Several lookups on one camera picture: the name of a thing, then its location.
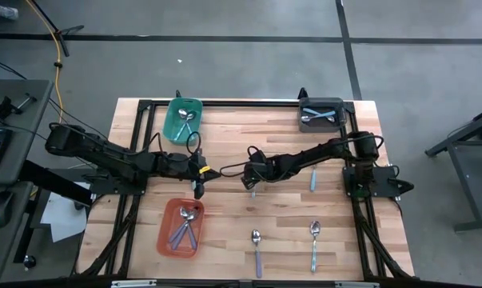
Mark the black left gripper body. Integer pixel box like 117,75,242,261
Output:
170,150,210,201

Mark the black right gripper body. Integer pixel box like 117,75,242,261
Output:
240,157,285,190

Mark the steel spoon teal handle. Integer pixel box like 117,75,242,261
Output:
177,108,196,136
173,111,197,142

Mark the teal plastic bin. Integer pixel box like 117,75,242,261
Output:
161,98,205,146

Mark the orange plastic bin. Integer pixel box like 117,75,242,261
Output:
156,198,205,259

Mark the grey plastic bin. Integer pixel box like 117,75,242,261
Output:
297,97,348,134

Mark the black floor tape strip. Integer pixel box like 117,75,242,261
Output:
0,31,482,45
334,0,364,101

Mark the black support beam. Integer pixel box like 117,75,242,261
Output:
18,158,94,207

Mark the white paper sheet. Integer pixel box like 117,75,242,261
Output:
39,182,92,244

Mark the grey desk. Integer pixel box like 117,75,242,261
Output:
0,78,54,186
0,181,36,284

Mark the black tripod stand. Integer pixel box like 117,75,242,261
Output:
29,0,86,58

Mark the black computer mouse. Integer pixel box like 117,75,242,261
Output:
0,190,16,230

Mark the black desk clamp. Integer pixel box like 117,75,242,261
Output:
0,92,38,121

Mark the dark metal workbench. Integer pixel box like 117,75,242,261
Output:
424,102,482,234

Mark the person's shoe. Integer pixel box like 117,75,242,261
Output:
0,3,20,21

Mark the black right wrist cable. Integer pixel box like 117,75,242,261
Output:
218,145,268,179

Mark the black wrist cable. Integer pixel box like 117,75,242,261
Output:
185,130,203,158
218,145,268,179

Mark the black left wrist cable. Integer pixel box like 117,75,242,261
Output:
185,130,203,158

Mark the black table frame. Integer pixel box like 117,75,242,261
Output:
69,86,416,281

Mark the silver metal bracket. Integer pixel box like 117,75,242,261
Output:
110,279,158,288
333,281,381,288

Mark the black power cable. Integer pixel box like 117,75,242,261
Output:
378,158,416,198

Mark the yellow extension cable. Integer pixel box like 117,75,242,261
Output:
23,0,66,125

